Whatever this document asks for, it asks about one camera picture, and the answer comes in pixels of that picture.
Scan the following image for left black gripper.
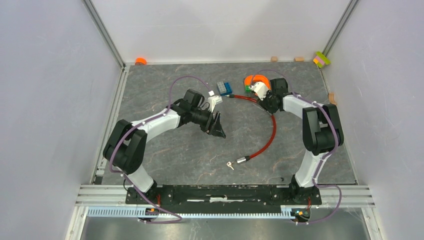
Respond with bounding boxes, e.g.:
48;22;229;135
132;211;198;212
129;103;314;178
190;107;226;139

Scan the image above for small silver key bunch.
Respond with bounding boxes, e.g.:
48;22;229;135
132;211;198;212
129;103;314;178
226;161;234;170

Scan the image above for red cable loop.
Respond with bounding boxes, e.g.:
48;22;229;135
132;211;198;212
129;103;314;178
225;94;278;165

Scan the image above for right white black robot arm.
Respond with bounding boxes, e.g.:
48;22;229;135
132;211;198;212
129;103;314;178
250;78;344;204

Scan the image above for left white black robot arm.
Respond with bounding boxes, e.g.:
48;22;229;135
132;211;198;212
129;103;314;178
102;89;226;204

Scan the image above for orange track on grey plate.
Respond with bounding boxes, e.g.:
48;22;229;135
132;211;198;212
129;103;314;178
243;74;271;93

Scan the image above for grey blue brick stack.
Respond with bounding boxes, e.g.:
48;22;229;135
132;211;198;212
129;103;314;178
216;81;233;96

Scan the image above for curved wooden piece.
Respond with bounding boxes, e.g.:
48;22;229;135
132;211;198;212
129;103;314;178
328;92;337;105

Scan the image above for green pink yellow brick stack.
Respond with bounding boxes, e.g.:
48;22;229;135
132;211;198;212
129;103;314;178
312;51;331;69

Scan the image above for orange round cap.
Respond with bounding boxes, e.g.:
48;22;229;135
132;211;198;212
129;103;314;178
134;57;147;66

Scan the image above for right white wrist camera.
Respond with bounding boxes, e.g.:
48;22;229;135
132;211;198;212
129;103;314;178
249;81;270;101

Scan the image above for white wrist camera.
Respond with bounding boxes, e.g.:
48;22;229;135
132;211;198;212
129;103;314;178
207;90;223;111
249;81;270;101

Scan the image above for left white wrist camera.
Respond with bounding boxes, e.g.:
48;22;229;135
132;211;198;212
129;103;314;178
207;90;223;111

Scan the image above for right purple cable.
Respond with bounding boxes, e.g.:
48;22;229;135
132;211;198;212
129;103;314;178
251;69;343;225

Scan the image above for purple cable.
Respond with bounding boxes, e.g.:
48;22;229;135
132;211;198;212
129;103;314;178
108;75;215;225
251;69;343;225

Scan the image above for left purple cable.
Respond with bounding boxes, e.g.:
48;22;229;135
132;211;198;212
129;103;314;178
108;75;215;225

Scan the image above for light blue toothed cable duct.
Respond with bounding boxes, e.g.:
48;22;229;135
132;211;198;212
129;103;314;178
87;206;295;220

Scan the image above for aluminium frame rails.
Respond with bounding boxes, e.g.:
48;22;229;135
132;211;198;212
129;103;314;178
64;0;132;240

